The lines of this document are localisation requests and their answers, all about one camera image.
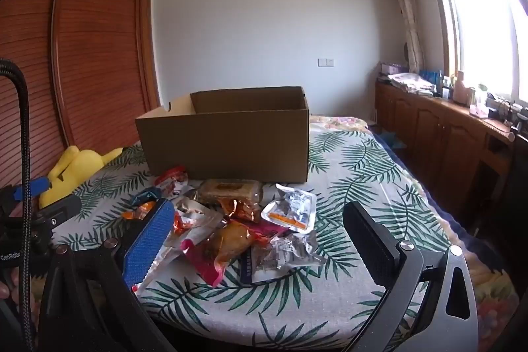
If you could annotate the stack of papers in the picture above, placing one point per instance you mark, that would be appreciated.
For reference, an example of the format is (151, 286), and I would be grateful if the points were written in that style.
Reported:
(410, 83)

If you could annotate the orange foil snack packet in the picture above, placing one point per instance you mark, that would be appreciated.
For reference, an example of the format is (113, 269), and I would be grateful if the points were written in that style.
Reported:
(243, 211)

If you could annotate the crinkled silver snack packet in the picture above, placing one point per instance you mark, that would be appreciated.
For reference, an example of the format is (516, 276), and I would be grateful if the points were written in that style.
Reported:
(196, 214)

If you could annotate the clear plastic container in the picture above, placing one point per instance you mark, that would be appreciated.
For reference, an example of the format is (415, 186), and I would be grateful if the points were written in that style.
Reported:
(479, 102)

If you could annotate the teal cloth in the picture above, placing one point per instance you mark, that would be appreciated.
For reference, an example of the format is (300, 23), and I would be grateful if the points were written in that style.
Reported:
(392, 139)

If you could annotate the wooden framed window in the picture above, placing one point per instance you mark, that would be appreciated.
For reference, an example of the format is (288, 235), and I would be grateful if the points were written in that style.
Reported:
(482, 22)

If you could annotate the yellow plush toy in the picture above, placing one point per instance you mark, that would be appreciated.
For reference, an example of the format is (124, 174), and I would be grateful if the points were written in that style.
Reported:
(74, 170)

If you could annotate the floral quilt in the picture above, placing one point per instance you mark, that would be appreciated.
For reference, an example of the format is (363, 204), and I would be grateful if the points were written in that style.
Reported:
(491, 277)

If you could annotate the cardboard box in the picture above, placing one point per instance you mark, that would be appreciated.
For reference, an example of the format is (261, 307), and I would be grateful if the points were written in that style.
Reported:
(231, 141)

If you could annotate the white orange sauce packet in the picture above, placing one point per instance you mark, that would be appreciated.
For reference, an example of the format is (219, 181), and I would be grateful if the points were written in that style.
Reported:
(291, 209)

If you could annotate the blue packs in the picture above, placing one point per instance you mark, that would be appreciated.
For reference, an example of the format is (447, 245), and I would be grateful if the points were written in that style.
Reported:
(431, 77)

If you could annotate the grey silver snack packet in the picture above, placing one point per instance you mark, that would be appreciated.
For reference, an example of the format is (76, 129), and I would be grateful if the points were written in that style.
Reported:
(284, 253)

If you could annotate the black chair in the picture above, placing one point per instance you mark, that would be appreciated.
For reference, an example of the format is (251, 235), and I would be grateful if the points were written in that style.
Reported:
(503, 187)

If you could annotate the small orange snack packet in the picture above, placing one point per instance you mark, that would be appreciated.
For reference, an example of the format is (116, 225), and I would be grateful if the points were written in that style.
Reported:
(136, 212)

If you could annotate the pink bottle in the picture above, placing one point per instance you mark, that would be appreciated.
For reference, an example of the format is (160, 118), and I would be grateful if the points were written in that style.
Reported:
(460, 88)

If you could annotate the leaf-print bed sheet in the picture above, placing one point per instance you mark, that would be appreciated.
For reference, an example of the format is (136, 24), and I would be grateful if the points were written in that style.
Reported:
(363, 179)

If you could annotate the white wall switch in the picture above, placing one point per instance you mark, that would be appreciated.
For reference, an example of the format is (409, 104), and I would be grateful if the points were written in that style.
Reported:
(326, 62)

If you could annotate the beige patterned curtain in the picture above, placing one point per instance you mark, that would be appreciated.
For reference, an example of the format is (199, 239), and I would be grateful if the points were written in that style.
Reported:
(406, 5)

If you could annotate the clear bread packet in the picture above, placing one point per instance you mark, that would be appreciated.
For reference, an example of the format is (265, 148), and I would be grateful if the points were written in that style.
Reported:
(229, 190)

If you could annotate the blue snack packet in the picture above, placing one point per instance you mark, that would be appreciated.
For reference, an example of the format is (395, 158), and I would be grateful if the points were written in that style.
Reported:
(146, 197)

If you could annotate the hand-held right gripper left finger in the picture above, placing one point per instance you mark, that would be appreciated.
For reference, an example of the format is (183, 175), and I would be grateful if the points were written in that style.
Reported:
(148, 244)

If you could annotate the purple box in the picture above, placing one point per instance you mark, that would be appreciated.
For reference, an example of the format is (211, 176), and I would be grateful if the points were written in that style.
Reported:
(392, 68)

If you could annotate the long wooden cabinet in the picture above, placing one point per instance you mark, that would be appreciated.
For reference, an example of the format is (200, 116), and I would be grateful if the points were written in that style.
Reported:
(437, 137)

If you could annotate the wooden slatted wardrobe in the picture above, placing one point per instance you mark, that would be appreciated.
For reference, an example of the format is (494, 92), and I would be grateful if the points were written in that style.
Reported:
(82, 47)

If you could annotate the person's left hand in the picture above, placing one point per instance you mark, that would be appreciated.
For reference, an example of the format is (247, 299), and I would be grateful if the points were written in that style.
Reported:
(5, 290)

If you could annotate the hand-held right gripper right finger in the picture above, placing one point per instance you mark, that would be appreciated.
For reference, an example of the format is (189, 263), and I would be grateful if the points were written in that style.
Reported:
(371, 249)

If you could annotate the red and white snack packet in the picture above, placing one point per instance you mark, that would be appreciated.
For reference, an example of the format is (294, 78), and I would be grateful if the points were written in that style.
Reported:
(171, 179)

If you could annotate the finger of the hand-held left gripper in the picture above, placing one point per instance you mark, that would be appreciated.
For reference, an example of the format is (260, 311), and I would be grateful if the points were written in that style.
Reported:
(62, 207)
(33, 189)

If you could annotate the pink chicken snack packet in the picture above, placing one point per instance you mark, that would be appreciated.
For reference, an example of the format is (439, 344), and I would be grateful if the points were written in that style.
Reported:
(225, 247)

